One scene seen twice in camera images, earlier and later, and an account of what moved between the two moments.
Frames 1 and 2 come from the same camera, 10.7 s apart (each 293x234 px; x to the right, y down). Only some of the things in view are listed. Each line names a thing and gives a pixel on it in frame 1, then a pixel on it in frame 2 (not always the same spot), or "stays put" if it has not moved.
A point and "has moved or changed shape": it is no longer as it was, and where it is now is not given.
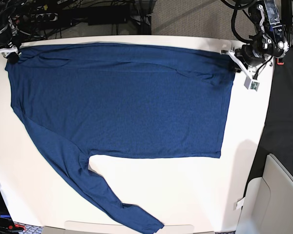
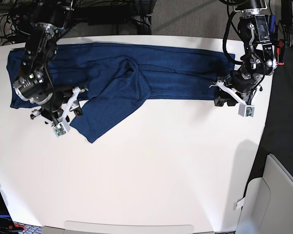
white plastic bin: [273, 203] stays put
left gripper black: [6, 41] -> [53, 112]
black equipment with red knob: [1, 222] stays put
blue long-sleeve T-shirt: [123, 100] has moved or changed shape
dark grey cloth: [283, 119] stays put
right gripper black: [246, 54] -> [240, 82]
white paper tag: [240, 203] stays put
